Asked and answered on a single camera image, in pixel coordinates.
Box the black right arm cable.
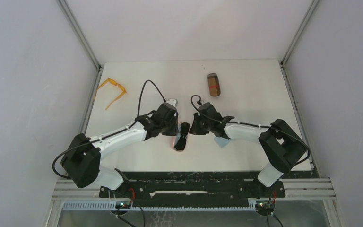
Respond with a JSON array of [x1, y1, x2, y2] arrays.
[[190, 94, 311, 166]]

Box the aluminium frame post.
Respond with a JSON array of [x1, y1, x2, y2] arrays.
[[280, 0, 321, 68], [57, 0, 102, 71]]

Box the orange translucent sunglasses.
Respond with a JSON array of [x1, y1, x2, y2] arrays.
[[93, 78, 127, 110]]

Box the black sunglasses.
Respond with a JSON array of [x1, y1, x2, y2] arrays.
[[173, 122, 190, 151]]

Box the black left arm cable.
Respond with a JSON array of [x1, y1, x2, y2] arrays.
[[52, 79, 167, 180]]

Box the aluminium frame post right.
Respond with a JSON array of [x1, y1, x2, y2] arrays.
[[280, 0, 321, 68]]

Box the pink glasses case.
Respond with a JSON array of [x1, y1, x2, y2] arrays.
[[171, 122, 183, 149]]

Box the light blue cloth near right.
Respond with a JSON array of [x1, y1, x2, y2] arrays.
[[214, 137, 231, 148]]

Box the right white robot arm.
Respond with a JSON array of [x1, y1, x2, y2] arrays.
[[189, 101, 311, 188]]

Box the brown glasses case red stripe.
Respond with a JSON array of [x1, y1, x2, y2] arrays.
[[207, 73, 221, 97]]

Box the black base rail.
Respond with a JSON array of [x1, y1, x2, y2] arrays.
[[117, 171, 286, 208]]

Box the aluminium frame post left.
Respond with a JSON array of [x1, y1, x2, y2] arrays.
[[57, 0, 102, 71]]

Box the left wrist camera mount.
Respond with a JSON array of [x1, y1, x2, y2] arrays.
[[166, 98, 178, 108]]

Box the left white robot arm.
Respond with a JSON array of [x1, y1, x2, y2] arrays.
[[60, 99, 178, 190]]

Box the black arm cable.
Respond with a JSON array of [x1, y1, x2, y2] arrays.
[[190, 94, 311, 166], [52, 79, 167, 180]]

